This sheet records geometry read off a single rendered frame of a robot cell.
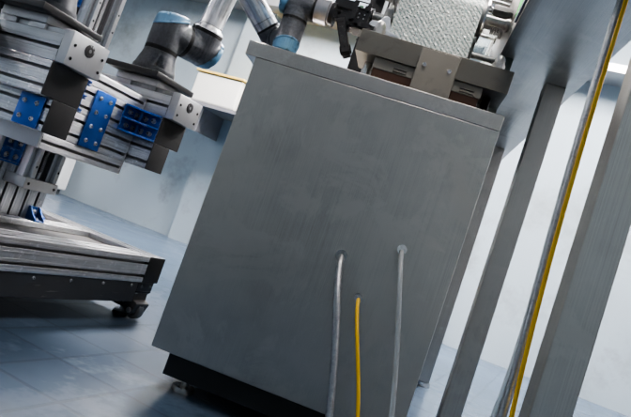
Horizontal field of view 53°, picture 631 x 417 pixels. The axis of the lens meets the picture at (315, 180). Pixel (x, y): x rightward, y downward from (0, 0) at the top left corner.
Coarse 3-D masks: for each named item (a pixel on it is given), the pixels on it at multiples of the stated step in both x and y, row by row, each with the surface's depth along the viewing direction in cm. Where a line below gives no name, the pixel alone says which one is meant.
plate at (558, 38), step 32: (544, 0) 139; (576, 0) 135; (608, 0) 130; (512, 32) 162; (544, 32) 155; (576, 32) 149; (512, 64) 184; (544, 64) 175; (576, 64) 168; (512, 96) 212; (512, 128) 251
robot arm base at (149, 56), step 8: (144, 48) 217; (152, 48) 214; (160, 48) 214; (144, 56) 214; (152, 56) 213; (160, 56) 214; (168, 56) 216; (176, 56) 219; (136, 64) 213; (144, 64) 212; (152, 64) 213; (160, 64) 214; (168, 64) 216; (168, 72) 215
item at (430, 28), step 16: (400, 16) 183; (416, 16) 182; (432, 16) 182; (448, 16) 181; (400, 32) 182; (416, 32) 182; (432, 32) 181; (448, 32) 181; (464, 32) 180; (432, 48) 181; (448, 48) 180; (464, 48) 179
